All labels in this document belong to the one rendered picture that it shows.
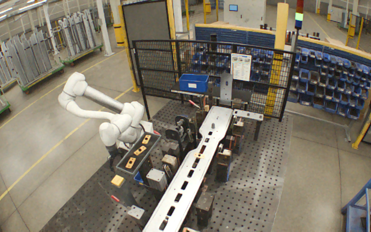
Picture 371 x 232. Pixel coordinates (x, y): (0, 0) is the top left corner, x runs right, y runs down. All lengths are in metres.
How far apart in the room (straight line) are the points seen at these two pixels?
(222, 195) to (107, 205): 0.94
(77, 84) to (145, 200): 1.09
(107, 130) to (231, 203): 1.06
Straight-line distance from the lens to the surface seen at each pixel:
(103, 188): 1.80
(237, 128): 1.65
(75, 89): 1.65
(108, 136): 1.32
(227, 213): 1.51
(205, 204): 1.17
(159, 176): 1.20
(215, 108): 1.88
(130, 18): 3.92
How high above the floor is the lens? 2.07
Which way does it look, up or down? 37 degrees down
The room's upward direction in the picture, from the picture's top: 5 degrees counter-clockwise
